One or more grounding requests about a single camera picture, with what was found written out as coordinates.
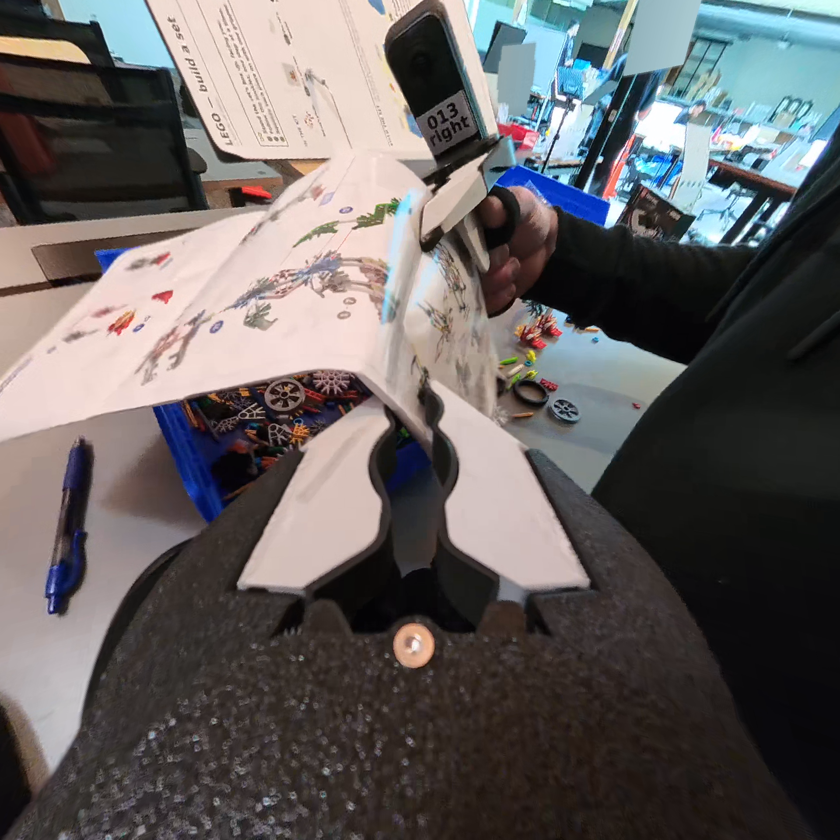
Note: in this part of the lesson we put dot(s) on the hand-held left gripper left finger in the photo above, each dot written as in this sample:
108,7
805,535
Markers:
321,518

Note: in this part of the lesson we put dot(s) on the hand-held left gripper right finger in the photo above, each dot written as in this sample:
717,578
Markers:
512,518

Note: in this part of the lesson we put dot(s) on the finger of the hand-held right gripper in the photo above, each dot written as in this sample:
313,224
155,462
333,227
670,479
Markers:
453,210

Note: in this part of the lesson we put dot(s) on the paper instruction sheet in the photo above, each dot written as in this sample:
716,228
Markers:
229,295

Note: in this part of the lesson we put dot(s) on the person's right forearm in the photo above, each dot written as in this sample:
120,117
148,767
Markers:
630,282

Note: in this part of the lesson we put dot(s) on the person's right hand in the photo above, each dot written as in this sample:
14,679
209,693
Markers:
535,243

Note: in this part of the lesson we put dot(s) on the pile of colourful toy pieces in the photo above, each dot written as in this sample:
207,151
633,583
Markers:
282,420

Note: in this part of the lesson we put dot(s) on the black toy tyre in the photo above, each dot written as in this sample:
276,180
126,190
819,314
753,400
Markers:
517,394

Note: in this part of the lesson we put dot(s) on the blue plastic bin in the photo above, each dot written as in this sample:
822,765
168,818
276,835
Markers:
577,203
190,459

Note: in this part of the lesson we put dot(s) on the white instruction sign board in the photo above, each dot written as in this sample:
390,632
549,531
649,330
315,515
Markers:
295,65

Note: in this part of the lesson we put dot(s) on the scattered colourful toy parts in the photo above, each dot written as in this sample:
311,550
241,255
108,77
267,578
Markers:
538,331

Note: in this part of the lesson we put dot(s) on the black printed box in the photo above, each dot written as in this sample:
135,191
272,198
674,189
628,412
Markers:
656,210

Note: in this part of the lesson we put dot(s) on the blue ballpoint pen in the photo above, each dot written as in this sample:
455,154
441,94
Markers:
69,512

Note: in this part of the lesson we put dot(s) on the black office chair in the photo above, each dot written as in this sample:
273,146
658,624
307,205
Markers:
98,131

